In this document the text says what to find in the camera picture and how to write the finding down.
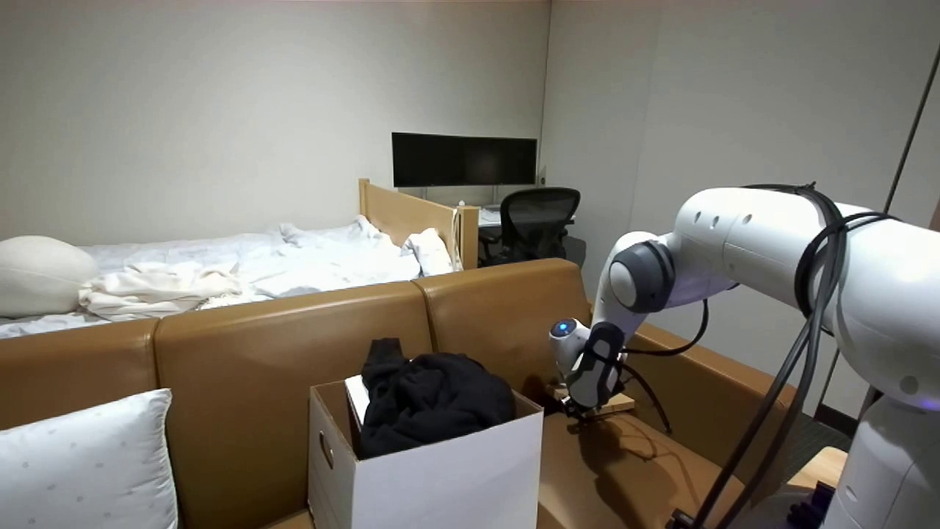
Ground wooden bed footboard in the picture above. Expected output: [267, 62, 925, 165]
[355, 176, 483, 273]

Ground thin black pole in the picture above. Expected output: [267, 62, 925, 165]
[880, 43, 940, 219]

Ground black arm strap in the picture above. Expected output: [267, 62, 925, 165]
[790, 184, 846, 319]

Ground black clothing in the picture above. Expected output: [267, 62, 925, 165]
[349, 339, 520, 463]

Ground black monitor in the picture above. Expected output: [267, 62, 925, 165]
[392, 134, 540, 192]

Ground dark blue object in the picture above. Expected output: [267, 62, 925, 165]
[786, 482, 837, 529]

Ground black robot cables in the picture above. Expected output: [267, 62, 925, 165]
[620, 184, 940, 529]

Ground light wooden board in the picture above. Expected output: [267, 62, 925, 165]
[786, 444, 849, 495]

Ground brown leather sofa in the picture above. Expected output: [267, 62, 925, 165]
[0, 256, 805, 529]

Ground white paper sheet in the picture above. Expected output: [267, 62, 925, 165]
[342, 375, 374, 429]

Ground round white pillow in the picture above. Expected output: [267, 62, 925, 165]
[0, 232, 101, 322]

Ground black office chair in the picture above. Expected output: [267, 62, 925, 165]
[480, 187, 582, 267]

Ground small brown cardboard box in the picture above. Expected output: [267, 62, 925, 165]
[540, 382, 642, 423]

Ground white cardboard box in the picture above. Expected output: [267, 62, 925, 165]
[305, 376, 548, 529]

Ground white dotted pillow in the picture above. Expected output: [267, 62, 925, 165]
[0, 388, 183, 529]

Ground white bed with bedding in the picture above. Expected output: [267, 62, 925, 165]
[0, 216, 458, 341]

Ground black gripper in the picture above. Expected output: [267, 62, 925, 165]
[573, 397, 615, 426]

